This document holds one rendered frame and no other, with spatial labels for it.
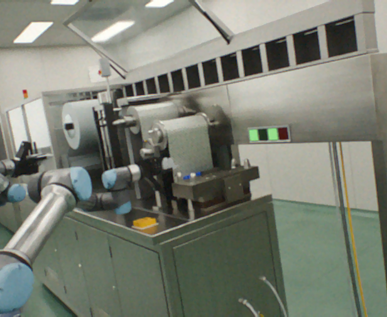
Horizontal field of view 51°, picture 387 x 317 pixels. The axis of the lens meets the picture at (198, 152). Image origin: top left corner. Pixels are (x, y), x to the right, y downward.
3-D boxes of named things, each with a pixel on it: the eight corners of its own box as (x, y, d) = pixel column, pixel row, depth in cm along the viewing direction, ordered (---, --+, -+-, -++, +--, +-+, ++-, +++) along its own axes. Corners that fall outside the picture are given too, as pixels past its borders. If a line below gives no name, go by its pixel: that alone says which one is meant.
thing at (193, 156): (174, 182, 189) (168, 144, 187) (213, 172, 202) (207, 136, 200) (175, 183, 188) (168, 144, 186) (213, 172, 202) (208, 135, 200)
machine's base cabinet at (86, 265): (34, 283, 367) (14, 192, 357) (100, 260, 404) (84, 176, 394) (193, 447, 163) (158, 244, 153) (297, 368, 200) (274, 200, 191)
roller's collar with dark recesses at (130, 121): (121, 128, 210) (119, 116, 209) (131, 126, 213) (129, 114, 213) (127, 127, 205) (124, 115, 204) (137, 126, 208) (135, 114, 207)
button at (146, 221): (134, 226, 169) (132, 221, 169) (148, 221, 173) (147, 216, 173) (141, 229, 163) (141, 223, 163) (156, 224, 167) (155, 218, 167)
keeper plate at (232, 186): (225, 202, 181) (221, 178, 179) (241, 197, 186) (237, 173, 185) (228, 203, 179) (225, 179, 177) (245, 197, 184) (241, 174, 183)
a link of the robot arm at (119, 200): (112, 211, 179) (107, 187, 178) (135, 209, 176) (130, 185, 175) (103, 216, 171) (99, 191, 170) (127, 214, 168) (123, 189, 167)
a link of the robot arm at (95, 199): (8, 204, 134) (88, 217, 179) (36, 202, 131) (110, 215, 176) (10, 170, 137) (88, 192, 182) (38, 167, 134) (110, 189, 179)
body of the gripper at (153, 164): (163, 155, 180) (139, 161, 173) (166, 174, 181) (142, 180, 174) (154, 155, 186) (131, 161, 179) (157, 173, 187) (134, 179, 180)
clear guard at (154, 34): (67, 23, 252) (67, 22, 253) (129, 72, 278) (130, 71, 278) (148, -42, 168) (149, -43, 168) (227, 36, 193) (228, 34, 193)
